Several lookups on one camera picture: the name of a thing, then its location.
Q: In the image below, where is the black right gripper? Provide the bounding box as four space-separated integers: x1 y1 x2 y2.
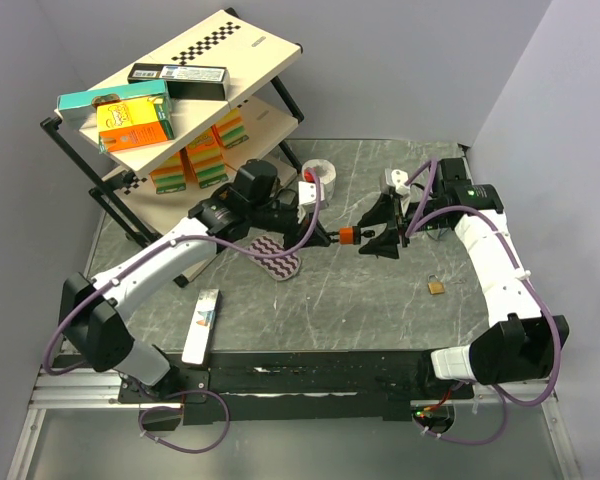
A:
357 193 449 261

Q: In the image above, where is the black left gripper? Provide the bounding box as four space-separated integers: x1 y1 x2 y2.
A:
249 200 330 253

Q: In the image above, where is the orange black padlock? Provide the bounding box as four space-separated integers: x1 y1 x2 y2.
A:
328 226 376 245

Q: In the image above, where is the brass padlock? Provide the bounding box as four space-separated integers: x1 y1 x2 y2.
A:
427 274 445 295

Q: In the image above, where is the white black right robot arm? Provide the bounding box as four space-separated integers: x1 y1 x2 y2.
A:
353 158 569 399

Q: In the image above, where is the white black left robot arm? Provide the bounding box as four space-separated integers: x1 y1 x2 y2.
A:
52 160 330 402

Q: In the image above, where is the pink striped sponge pad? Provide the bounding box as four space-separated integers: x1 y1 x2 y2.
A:
248 235 301 282

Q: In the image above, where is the white toilet paper roll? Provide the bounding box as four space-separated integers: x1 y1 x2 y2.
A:
302 159 337 203

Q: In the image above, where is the yellow green sponge pack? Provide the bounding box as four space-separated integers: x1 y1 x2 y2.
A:
150 151 187 195
212 108 249 149
186 129 228 189

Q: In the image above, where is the beige black tiered shelf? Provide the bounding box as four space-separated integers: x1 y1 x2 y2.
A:
40 9 304 247

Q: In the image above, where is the white toothpaste box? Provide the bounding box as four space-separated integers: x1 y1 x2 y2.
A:
181 289 222 365

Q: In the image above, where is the black white long box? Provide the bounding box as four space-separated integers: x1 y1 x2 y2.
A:
127 63 230 101

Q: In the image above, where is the orange yellow box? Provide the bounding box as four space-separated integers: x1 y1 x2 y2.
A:
96 95 175 153

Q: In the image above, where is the teal long box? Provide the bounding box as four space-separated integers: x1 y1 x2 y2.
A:
56 80 170 130

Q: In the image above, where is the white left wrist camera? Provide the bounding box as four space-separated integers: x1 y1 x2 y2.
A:
297 169 328 221

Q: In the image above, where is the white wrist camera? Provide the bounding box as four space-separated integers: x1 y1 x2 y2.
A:
297 169 328 221
380 168 411 197

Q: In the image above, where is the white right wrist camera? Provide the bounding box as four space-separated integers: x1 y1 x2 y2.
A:
380 168 411 197

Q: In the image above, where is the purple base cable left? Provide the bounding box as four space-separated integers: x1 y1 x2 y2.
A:
138 389 231 455

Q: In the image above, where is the aluminium frame rail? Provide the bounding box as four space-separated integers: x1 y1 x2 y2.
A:
471 375 558 407

